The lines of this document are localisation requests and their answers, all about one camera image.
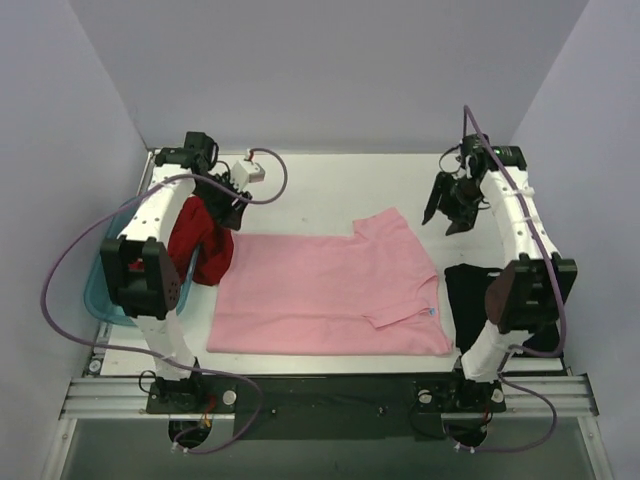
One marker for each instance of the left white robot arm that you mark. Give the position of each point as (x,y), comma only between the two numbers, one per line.
(140,275)

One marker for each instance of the red t shirt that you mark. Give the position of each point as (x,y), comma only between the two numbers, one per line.
(196,231)

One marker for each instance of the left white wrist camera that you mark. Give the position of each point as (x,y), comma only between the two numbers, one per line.
(245,172)

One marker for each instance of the black folded t shirt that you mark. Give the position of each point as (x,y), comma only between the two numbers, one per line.
(467,305)

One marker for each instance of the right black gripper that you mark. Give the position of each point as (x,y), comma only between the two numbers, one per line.
(455,198)

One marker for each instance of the teal plastic bin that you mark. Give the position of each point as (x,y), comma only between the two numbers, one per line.
(96,297)

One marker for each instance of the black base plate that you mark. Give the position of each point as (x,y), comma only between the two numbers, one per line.
(329,407)

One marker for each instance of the pink t shirt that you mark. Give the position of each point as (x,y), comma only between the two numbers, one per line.
(374,292)

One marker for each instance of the aluminium rail frame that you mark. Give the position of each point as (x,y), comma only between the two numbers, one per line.
(524,396)

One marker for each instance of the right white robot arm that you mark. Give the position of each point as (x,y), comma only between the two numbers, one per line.
(502,176)

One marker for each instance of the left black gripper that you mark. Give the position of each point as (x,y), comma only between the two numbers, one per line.
(226,198)

